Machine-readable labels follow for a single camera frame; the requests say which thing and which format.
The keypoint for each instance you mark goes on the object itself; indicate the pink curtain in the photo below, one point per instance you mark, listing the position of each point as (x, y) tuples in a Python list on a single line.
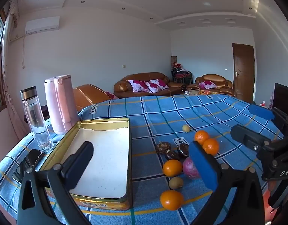
[(10, 75)]

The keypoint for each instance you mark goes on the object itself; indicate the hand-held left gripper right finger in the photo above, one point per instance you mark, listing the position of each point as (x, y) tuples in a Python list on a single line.
[(202, 166)]

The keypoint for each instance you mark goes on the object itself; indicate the stacked dark chairs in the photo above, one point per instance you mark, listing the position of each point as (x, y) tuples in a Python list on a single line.
[(181, 76)]

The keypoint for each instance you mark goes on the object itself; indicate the cluttered coffee table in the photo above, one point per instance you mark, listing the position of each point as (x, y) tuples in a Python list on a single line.
[(200, 93)]

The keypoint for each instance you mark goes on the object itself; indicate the brown water chestnut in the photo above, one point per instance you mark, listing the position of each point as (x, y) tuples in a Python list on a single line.
[(183, 150), (163, 147), (172, 155)]

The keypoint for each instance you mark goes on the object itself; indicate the black smartphone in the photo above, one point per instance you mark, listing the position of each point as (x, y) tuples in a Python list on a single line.
[(29, 160)]

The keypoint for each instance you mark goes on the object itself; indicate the black television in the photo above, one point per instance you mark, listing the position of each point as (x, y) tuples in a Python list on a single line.
[(283, 98)]

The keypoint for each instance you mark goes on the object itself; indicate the long brown leather sofa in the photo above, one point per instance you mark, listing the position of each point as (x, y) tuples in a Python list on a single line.
[(141, 77)]

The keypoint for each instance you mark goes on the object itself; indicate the orange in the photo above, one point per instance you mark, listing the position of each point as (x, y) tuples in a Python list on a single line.
[(172, 168), (211, 146), (201, 137), (171, 200)]

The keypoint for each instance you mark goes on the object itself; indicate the purple-red radish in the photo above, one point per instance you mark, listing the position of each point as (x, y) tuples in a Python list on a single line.
[(190, 168)]

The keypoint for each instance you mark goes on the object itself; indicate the pink electric kettle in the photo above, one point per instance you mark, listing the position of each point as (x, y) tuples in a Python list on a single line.
[(61, 105)]

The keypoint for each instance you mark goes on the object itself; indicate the brown wooden door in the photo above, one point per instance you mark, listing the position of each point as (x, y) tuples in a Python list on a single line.
[(243, 72)]

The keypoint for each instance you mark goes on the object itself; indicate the floral pillow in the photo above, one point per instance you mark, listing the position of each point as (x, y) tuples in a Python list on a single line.
[(110, 95), (139, 85), (158, 85), (206, 84)]

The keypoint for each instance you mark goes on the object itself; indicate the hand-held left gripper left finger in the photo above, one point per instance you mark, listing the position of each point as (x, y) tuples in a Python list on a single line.
[(79, 164)]

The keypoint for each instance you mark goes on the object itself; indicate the brown leather armchair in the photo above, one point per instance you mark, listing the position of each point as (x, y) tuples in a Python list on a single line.
[(215, 78), (90, 96)]

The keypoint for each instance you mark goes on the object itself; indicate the white air conditioner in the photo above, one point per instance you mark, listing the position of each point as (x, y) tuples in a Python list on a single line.
[(42, 24)]

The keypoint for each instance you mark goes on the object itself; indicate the gold tin box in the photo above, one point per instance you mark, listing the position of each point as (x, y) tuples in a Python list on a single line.
[(106, 157)]

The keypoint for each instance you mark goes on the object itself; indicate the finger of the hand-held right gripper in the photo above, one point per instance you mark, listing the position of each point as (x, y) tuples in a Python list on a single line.
[(261, 111), (249, 137)]

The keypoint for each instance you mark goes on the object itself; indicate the brownish longan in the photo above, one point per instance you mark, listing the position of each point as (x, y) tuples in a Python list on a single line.
[(176, 182)]

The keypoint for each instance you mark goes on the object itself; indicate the blue checkered tablecloth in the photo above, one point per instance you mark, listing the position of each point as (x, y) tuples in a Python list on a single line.
[(158, 112)]

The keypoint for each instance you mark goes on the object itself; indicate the tall floor vase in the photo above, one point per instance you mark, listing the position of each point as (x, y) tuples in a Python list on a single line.
[(173, 61)]

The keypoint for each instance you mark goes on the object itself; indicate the pale yellow longan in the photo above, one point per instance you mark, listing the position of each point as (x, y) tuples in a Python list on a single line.
[(186, 128)]

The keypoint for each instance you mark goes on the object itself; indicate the glass water bottle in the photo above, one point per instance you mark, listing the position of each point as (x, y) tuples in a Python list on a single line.
[(36, 121)]

